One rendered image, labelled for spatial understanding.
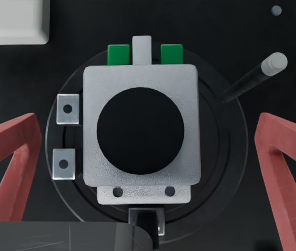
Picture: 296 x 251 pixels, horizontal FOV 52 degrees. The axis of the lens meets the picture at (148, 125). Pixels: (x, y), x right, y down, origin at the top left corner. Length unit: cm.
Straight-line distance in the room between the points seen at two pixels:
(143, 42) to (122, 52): 1
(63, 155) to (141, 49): 8
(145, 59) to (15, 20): 12
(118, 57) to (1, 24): 11
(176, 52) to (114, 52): 3
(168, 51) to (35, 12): 11
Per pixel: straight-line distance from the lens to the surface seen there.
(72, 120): 20
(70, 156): 20
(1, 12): 25
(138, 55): 16
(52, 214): 24
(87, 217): 22
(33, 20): 24
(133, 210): 20
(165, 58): 16
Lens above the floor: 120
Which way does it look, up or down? 86 degrees down
